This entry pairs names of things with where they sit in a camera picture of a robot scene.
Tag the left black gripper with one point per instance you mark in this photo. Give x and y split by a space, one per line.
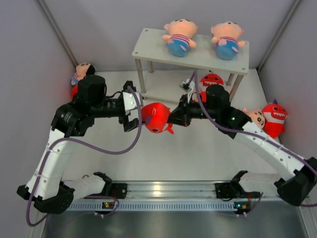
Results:
125 115

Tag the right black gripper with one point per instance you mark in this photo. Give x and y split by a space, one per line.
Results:
184 114

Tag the red shark plush round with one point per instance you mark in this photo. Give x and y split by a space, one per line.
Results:
155 117

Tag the pink doll blue pants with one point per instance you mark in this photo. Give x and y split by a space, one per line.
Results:
179 36

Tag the pink doll striped shirt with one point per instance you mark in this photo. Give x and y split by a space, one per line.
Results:
226 39

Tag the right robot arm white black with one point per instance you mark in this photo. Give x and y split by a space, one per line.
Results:
295 176

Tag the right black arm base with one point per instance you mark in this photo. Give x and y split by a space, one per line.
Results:
227 190

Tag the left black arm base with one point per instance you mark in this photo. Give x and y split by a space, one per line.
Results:
118 190

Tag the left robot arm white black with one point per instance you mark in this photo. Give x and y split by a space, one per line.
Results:
45 190

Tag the white two-tier shelf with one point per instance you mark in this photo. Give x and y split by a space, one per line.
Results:
164 86

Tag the black-haired doll left corner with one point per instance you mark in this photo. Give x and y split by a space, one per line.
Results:
81 71

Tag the pink doll black eyebrows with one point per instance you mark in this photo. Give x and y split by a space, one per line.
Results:
256 116

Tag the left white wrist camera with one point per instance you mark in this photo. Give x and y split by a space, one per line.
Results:
130 101

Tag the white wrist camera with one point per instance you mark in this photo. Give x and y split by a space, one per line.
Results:
130 101
188 86

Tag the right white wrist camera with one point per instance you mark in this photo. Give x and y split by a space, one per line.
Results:
188 86

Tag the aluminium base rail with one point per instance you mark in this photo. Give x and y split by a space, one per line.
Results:
173 189

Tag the white slotted cable duct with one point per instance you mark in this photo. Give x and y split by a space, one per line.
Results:
100 206

